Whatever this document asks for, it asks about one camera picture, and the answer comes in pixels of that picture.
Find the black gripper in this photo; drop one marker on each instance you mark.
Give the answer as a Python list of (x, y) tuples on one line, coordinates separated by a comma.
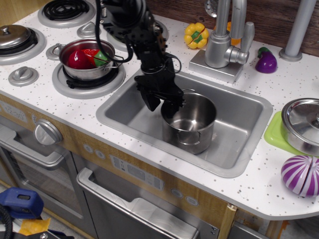
[(157, 83)]

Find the tall steel pot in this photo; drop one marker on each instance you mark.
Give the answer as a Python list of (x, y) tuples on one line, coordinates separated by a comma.
[(191, 128)]

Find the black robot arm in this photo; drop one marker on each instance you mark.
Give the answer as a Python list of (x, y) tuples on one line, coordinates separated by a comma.
[(131, 22)]

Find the grey toy sink basin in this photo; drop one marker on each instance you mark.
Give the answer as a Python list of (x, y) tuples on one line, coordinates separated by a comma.
[(217, 130)]

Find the yellow toy bell pepper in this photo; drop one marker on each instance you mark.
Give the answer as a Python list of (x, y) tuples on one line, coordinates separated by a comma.
[(196, 35)]

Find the silver toy faucet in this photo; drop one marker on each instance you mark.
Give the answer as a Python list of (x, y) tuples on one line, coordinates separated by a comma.
[(228, 44)]

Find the orange toy behind faucet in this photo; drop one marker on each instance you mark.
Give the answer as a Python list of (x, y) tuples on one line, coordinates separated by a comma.
[(225, 31)]

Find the grey stove knob centre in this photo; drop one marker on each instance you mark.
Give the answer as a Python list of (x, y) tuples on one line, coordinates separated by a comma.
[(87, 31)]

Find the grey dishwasher door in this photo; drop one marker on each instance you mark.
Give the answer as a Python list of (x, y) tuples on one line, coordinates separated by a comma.
[(122, 210)]

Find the silver strainer spoon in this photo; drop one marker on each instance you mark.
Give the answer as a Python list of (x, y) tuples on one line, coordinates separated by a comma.
[(211, 7)]

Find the purple toy eggplant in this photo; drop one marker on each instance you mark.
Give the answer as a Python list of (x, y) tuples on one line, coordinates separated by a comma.
[(267, 62)]

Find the green square mat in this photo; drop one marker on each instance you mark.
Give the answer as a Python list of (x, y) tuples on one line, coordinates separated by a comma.
[(274, 137)]

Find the silver oven dial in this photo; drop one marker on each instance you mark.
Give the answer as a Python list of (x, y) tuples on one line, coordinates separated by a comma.
[(46, 133)]

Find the grey stove knob behind pan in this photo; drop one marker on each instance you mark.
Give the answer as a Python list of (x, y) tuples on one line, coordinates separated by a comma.
[(52, 53)]

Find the grey oven door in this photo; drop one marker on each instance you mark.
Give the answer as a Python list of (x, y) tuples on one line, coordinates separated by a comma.
[(48, 170)]

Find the back left coil burner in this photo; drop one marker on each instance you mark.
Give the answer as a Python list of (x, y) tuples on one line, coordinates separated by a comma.
[(66, 13)]

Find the steel lid on right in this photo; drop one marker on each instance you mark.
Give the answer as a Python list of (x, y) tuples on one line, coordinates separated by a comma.
[(300, 125)]

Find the grey stove knob front left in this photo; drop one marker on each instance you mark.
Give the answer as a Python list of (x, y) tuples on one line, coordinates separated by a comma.
[(23, 76)]

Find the purple striped toy onion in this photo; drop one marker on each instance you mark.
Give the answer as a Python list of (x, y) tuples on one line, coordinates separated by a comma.
[(300, 174)]

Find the steel lid on left burner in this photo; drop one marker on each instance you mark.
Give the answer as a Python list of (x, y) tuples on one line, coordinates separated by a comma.
[(13, 35)]

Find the blue clamp tool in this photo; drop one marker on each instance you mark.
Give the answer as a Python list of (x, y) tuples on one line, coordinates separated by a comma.
[(22, 203)]

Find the grey vertical pole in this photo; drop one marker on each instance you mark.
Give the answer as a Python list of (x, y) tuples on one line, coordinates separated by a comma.
[(292, 51)]

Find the yellow tape piece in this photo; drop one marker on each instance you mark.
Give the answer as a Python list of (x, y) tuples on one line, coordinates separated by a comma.
[(34, 226)]

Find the steel pan with handles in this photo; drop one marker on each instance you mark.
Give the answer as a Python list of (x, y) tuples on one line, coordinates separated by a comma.
[(77, 65)]

